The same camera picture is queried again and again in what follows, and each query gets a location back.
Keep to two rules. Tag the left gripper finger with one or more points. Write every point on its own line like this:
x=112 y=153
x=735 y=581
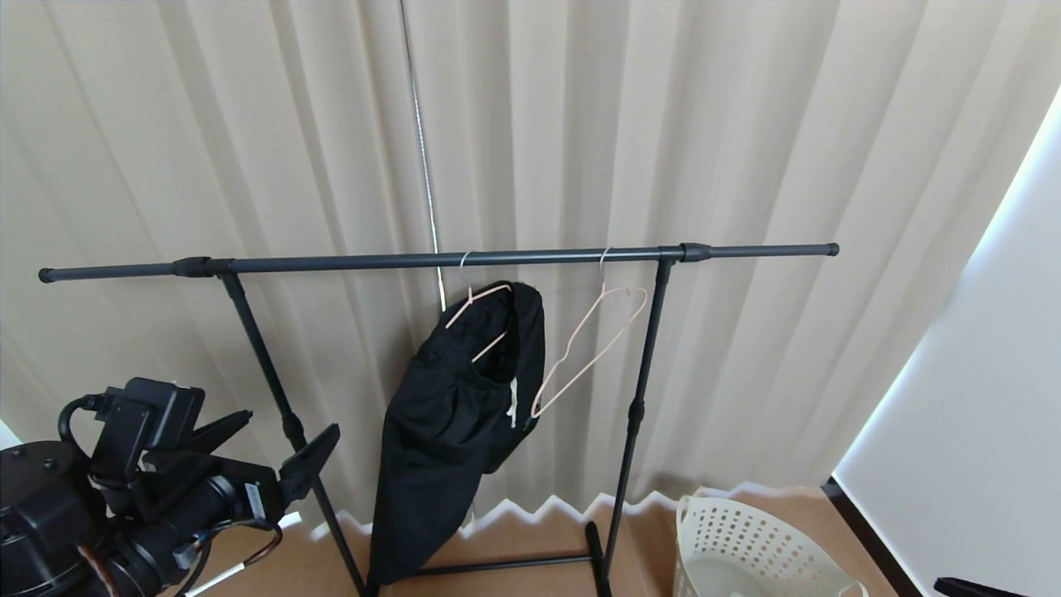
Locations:
x=220 y=431
x=307 y=468

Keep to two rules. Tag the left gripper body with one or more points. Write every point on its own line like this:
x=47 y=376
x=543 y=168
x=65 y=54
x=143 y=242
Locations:
x=207 y=506

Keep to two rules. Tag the black shorts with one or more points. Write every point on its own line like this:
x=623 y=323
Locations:
x=448 y=431

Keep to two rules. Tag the pink clothes hanger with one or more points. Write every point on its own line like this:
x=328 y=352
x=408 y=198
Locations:
x=597 y=311
x=468 y=305

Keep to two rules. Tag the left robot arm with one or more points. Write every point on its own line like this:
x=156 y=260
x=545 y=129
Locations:
x=33 y=514

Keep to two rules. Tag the black clothes rack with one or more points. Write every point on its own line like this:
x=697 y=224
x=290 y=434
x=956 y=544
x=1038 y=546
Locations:
x=331 y=263

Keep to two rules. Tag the white laundry basket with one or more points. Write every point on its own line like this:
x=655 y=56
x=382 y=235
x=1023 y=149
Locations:
x=746 y=539

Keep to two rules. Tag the beige curtain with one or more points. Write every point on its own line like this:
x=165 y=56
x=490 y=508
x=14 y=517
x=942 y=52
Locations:
x=249 y=124

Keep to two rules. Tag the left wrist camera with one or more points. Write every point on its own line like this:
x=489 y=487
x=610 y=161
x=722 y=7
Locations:
x=149 y=414

